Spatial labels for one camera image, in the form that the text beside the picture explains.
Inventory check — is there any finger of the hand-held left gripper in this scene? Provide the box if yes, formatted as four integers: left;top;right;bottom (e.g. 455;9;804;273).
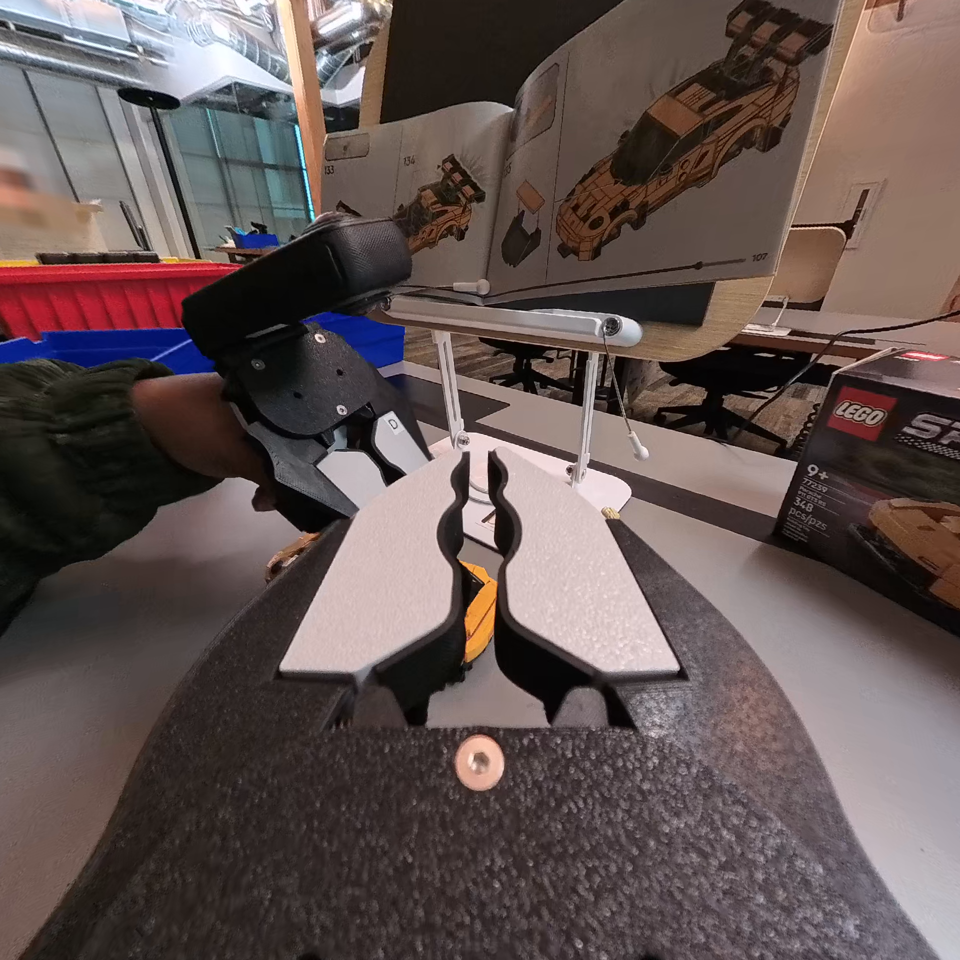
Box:
315;450;387;513
371;411;430;481

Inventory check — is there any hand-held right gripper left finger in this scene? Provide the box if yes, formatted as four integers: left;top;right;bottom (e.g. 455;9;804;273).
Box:
279;452;470;725

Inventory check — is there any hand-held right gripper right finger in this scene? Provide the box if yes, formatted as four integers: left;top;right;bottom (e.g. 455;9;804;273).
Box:
487;447;682;727

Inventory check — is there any yellow lego car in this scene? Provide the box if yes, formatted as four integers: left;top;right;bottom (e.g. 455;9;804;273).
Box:
264;531;500;667

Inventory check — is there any person's left forearm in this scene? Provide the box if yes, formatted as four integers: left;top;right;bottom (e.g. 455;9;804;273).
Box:
0;358;219;635

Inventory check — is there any lego set box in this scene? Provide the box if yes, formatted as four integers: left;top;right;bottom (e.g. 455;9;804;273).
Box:
772;347;960;639

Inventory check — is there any lego instruction booklet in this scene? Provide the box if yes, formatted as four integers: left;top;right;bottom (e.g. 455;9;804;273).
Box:
321;0;847;305

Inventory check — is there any person's left hand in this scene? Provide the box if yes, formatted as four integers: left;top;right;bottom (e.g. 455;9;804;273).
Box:
131;371;282;513

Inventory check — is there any black office chair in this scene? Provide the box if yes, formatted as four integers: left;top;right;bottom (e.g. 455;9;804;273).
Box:
658;348;813;451
480;337;573;395

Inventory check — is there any white book stand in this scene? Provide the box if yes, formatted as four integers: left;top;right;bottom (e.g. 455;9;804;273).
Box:
378;292;646;552

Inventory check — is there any red storage bin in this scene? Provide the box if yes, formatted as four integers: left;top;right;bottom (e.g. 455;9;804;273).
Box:
0;258;245;342

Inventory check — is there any black floor lamp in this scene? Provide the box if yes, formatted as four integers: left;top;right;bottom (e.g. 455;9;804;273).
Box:
118;86;204;260

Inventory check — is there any grey desk with wood edge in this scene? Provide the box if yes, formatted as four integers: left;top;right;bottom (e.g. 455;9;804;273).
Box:
731;306;960;361

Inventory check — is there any tan chair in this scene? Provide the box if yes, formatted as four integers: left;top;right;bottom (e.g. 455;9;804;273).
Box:
765;226;849;310

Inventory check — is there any black cable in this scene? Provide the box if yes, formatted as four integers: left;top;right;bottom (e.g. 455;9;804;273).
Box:
795;307;960;451

